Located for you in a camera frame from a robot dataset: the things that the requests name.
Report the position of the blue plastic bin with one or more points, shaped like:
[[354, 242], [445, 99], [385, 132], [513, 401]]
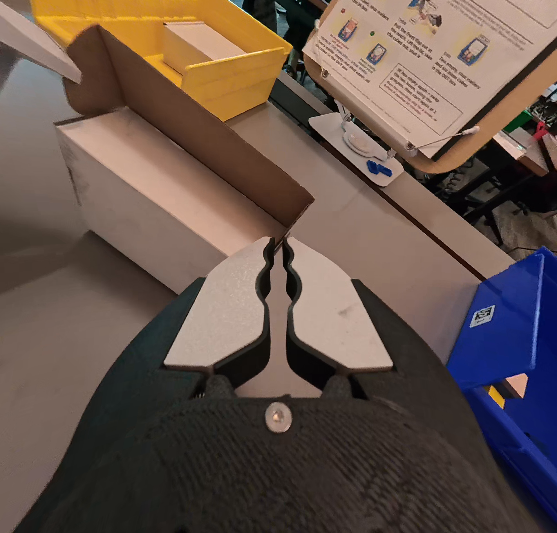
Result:
[[500, 345]]

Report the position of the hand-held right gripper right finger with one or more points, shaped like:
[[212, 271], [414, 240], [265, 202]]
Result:
[[335, 319]]

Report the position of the green plastic bin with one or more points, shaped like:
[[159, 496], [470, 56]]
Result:
[[518, 121]]

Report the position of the white board stand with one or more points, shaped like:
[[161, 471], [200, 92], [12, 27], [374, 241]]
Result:
[[330, 128]]

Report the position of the small blue clip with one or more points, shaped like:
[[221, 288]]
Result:
[[378, 169]]

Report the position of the printed instruction sheet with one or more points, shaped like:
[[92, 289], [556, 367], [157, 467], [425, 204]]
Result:
[[435, 62]]

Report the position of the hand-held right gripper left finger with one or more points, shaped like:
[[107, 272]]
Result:
[[222, 315]]

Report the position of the yellow plastic bin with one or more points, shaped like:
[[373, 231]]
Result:
[[235, 84]]

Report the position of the white cardboard box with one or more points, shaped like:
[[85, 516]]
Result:
[[191, 45], [130, 184]]

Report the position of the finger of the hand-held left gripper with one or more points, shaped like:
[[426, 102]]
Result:
[[30, 41]]

